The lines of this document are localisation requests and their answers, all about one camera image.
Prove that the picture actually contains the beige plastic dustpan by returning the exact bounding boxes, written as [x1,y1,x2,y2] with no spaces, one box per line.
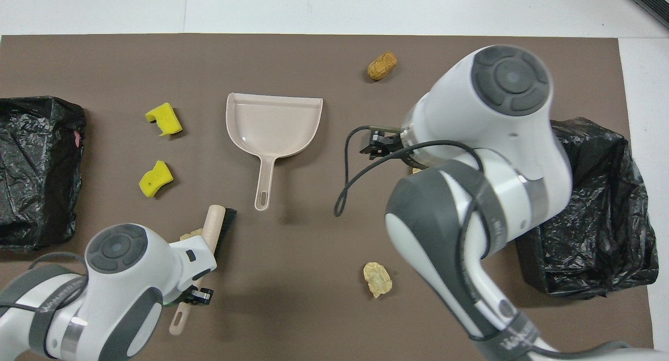
[226,92,324,212]

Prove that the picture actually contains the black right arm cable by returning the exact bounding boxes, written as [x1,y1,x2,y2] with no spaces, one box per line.
[334,125,539,351]

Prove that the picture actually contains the orange-brown sponge lump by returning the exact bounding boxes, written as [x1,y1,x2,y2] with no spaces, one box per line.
[367,51,398,81]

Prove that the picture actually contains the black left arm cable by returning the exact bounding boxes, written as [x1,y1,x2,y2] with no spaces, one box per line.
[0,251,89,315]

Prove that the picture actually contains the black bag bin pink mark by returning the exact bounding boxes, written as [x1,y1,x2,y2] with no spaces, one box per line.
[0,96,87,253]

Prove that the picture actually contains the brown table mat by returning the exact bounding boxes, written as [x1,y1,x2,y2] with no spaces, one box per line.
[0,33,655,361]

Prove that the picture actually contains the black bag-lined bin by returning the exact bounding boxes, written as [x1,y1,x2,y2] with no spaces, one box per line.
[515,117,659,299]

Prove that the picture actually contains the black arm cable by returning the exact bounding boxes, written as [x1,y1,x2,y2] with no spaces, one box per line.
[334,125,539,351]
[0,251,89,315]

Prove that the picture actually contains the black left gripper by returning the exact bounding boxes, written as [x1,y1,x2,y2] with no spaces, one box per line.
[180,287,214,305]

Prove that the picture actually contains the beige brush black bristles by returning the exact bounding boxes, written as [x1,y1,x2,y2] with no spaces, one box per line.
[169,205,237,336]

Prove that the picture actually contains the notched yellow green sponge piece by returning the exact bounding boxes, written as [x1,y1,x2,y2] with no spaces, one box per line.
[145,102,183,137]

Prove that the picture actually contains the yellow sponge piece dark dot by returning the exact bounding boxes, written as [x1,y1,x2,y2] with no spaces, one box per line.
[139,160,174,198]

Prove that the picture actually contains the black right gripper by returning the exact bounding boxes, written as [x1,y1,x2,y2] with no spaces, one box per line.
[360,130,413,160]

